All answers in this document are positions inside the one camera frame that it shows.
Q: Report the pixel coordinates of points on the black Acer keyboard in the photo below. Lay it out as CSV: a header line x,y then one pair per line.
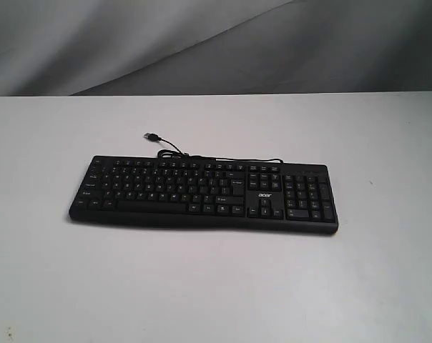
x,y
197,193

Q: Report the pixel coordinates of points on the grey backdrop cloth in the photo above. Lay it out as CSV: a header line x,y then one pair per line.
x,y
129,48

